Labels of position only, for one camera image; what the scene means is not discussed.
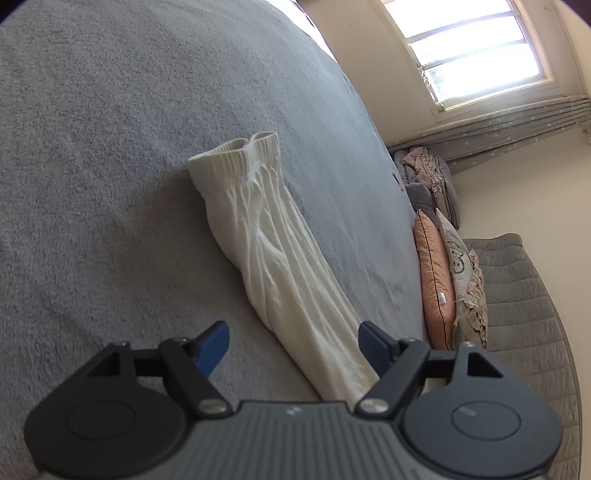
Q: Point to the grey star-print curtain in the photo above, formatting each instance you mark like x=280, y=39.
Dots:
x=508, y=127

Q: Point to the small grey cushion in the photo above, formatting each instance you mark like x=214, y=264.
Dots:
x=419, y=196

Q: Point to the orange pillow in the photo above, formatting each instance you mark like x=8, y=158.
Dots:
x=431, y=272

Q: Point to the beige ruffled cloth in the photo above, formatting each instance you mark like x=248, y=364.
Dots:
x=422, y=166

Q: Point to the window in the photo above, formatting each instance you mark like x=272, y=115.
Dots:
x=475, y=50

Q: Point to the white printed pillow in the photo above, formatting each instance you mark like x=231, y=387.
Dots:
x=457, y=254

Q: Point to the grey quilted bed cover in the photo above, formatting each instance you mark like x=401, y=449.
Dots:
x=521, y=332

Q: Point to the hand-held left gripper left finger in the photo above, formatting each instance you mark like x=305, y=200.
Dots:
x=212, y=347

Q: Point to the white ribbed-waist pants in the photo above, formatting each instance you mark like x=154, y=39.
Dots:
x=268, y=249

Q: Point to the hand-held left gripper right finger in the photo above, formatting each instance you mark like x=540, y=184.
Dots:
x=371, y=346

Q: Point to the folded grey quilt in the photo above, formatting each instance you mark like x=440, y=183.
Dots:
x=449, y=184

